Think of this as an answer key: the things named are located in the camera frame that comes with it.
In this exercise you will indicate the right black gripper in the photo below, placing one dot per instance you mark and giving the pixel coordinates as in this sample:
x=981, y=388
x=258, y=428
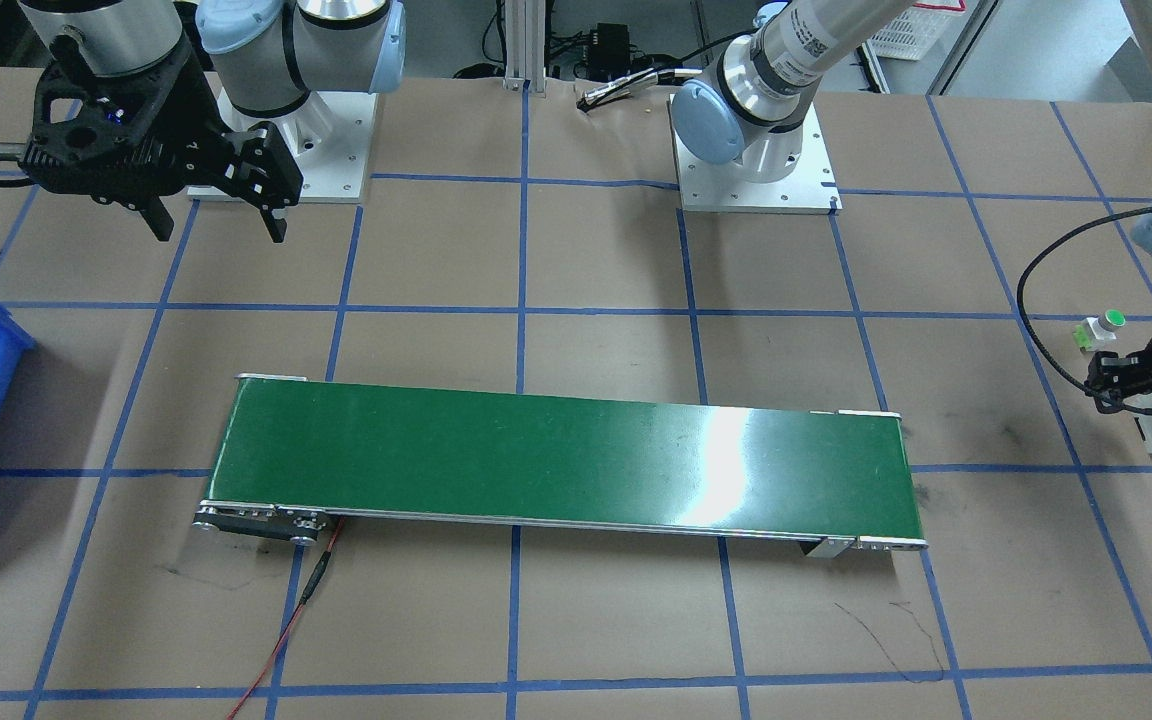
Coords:
x=192, y=128

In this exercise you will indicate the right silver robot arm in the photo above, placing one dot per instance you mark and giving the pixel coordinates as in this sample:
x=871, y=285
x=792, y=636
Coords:
x=264, y=60

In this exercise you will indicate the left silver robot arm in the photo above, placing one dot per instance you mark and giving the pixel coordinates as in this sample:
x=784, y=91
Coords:
x=761, y=83

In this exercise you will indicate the green conveyor belt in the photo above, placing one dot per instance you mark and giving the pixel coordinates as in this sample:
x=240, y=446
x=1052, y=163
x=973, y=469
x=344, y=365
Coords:
x=295, y=454

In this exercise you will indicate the green push button switch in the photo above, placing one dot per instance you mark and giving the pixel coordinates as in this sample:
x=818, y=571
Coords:
x=1095, y=333

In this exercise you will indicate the aluminium frame post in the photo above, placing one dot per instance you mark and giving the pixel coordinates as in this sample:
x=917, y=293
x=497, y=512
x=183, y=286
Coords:
x=526, y=31

